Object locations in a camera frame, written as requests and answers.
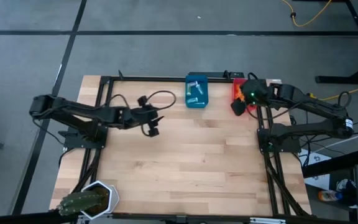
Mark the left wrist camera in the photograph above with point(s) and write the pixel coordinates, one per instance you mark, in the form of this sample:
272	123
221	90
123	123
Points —
143	101

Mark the clear pill bottle white cap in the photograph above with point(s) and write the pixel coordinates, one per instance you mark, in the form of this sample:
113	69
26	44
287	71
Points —
192	100
188	91

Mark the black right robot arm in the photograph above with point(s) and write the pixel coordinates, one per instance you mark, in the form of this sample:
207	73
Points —
315	107

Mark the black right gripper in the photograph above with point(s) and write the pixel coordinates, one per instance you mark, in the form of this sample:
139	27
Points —
255	90

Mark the black aluminium table frame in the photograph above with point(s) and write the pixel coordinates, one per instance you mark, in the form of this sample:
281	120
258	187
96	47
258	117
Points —
166	79

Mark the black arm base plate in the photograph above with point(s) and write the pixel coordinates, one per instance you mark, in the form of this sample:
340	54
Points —
287	146
73	143

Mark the black desk leg bar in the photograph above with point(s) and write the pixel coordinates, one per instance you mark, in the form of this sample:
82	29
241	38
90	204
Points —
331	165

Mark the white paper sheet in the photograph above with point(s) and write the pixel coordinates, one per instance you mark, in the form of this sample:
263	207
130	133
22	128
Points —
322	183

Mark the blue plastic bin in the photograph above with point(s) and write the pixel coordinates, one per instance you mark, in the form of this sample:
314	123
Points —
205	96

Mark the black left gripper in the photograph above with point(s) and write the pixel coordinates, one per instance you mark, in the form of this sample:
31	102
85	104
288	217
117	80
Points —
138	118

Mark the green cactus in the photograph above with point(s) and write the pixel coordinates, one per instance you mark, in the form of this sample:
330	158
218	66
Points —
79	202

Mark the black white shoe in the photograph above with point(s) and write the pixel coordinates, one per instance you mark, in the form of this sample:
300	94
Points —
343	185

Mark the white hexagonal plant pot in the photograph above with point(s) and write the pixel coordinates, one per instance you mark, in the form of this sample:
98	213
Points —
113	199

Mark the orange pill bottle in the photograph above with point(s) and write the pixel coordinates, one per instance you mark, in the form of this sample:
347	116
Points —
240	97
238	90

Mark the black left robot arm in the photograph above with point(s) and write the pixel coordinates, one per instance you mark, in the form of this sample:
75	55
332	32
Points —
73	109

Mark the black desk leg frame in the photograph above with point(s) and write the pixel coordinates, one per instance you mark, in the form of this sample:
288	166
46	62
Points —
337	80

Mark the orange drink bottle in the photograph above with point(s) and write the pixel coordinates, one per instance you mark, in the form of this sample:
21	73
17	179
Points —
329	196

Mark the pink plastic bin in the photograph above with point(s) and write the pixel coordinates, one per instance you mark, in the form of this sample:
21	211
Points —
237	82

